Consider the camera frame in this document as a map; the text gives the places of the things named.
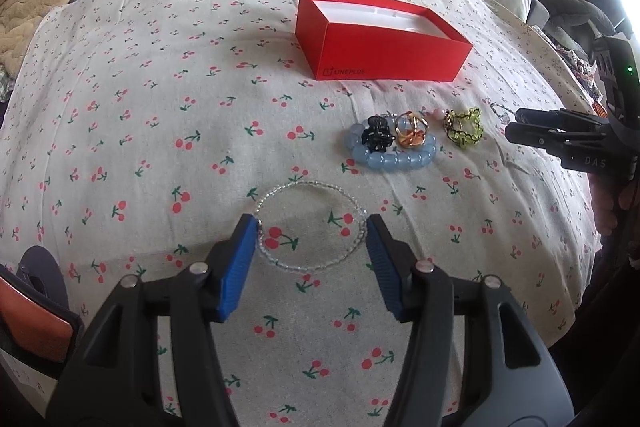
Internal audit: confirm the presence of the green beaded cord bracelet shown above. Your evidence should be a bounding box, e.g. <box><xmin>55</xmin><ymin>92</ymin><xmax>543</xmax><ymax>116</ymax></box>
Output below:
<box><xmin>441</xmin><ymin>106</ymin><xmax>485</xmax><ymax>151</ymax></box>

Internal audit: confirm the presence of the gold ring hair clip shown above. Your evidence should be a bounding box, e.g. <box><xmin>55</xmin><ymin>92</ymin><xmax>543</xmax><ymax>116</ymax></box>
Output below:
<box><xmin>394</xmin><ymin>110</ymin><xmax>428</xmax><ymax>150</ymax></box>

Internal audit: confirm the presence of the blue bead bracelet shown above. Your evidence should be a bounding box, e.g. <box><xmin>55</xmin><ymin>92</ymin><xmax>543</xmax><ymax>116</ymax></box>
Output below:
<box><xmin>344</xmin><ymin>118</ymin><xmax>441</xmax><ymax>172</ymax></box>

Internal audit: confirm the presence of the black hair claw clip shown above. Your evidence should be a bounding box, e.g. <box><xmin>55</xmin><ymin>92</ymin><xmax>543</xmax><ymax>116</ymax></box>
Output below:
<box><xmin>360</xmin><ymin>115</ymin><xmax>395</xmax><ymax>153</ymax></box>

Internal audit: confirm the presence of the clear crystal bead bracelet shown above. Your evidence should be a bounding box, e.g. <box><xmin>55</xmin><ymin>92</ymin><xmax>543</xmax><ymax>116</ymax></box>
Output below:
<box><xmin>252</xmin><ymin>178</ymin><xmax>369</xmax><ymax>272</ymax></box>

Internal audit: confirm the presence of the right hand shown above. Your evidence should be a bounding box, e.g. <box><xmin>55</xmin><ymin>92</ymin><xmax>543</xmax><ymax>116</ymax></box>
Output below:
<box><xmin>588</xmin><ymin>173</ymin><xmax>639</xmax><ymax>236</ymax></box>

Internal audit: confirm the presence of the grey chair with clothes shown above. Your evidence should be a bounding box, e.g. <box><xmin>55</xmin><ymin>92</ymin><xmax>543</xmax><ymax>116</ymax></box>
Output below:
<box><xmin>535</xmin><ymin>0</ymin><xmax>634</xmax><ymax>61</ymax></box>

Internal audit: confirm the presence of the red open gift box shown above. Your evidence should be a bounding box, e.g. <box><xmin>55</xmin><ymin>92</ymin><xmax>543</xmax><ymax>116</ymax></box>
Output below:
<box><xmin>295</xmin><ymin>0</ymin><xmax>472</xmax><ymax>82</ymax></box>

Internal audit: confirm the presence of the cherry print bed sheet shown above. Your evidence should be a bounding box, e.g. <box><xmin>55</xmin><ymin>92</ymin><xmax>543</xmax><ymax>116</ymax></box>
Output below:
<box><xmin>1</xmin><ymin>0</ymin><xmax>600</xmax><ymax>426</ymax></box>

